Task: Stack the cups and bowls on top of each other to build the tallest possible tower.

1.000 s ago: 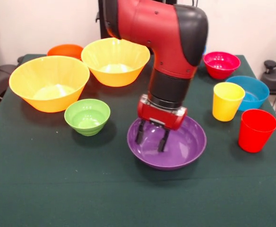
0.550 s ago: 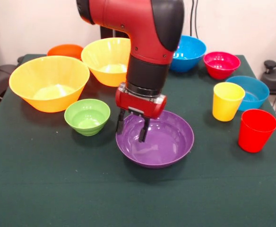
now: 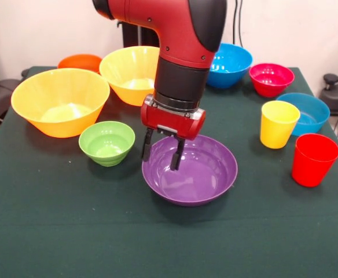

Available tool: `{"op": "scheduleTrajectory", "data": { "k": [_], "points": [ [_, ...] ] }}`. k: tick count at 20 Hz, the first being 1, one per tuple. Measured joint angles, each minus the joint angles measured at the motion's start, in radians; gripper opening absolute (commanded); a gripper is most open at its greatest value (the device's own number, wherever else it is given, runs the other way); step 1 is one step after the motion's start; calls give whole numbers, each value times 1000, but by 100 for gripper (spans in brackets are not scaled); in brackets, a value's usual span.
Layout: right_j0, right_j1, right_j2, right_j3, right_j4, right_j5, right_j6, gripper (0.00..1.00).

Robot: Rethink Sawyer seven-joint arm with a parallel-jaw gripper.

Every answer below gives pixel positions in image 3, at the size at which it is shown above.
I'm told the small pink bowl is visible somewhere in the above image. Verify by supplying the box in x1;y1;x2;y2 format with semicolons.
249;63;296;98

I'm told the yellow cup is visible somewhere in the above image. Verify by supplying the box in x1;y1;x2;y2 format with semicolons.
259;100;302;150

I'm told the dark green tablecloth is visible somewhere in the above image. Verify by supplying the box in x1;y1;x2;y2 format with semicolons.
0;65;338;278

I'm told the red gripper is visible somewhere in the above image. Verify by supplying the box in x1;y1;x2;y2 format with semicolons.
140;103;207;172

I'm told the purple bowl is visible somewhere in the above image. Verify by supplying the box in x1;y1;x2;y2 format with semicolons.
141;134;239;207

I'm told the deep blue bowl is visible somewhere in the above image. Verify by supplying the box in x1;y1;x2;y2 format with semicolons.
205;42;254;89

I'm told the shallow blue bowl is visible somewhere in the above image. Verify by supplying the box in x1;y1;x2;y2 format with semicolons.
275;92;331;137

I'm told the black wall cable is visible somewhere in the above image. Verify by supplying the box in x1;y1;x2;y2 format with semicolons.
233;0;244;47

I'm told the small green bowl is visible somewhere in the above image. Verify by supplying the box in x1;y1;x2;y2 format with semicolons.
78;120;136;167

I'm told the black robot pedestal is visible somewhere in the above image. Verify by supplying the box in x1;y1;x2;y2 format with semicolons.
116;20;160;49

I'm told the small orange bowl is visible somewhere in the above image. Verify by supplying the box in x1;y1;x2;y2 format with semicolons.
57;53;103;74

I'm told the red cup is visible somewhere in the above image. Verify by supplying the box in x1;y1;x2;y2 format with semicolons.
291;133;338;188

